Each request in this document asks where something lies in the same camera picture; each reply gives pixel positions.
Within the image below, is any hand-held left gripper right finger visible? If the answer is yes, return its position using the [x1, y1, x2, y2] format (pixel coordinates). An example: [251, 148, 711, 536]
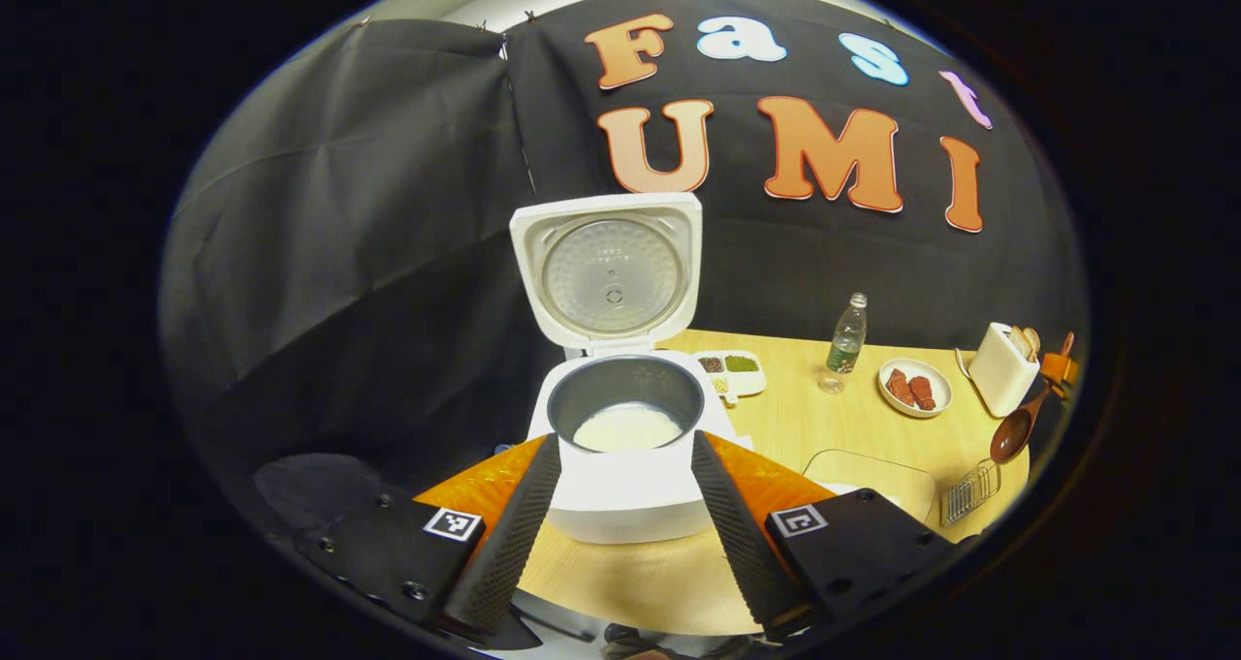
[689, 429, 976, 641]

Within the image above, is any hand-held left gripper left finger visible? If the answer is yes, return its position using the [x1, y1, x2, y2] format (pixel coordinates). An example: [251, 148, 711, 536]
[295, 432, 564, 644]

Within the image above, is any brown wooden spoon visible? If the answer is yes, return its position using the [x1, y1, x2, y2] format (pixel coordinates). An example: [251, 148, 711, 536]
[988, 332, 1076, 465]

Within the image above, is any white rice cooker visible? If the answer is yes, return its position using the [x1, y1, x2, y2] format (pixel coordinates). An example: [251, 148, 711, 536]
[507, 192, 753, 546]

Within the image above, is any white rice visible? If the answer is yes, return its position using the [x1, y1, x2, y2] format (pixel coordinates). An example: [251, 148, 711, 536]
[571, 401, 685, 454]

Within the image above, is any white toaster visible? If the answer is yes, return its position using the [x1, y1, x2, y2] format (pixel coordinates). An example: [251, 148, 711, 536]
[954, 322, 1044, 420]

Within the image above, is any round white plate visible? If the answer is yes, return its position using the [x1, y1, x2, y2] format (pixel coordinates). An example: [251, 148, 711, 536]
[876, 357, 954, 420]

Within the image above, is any white divided bean dish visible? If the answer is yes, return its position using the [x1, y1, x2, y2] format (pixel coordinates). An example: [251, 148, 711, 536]
[692, 350, 768, 405]

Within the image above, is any clear plastic water bottle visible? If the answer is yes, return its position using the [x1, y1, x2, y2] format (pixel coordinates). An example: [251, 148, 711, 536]
[816, 292, 870, 395]

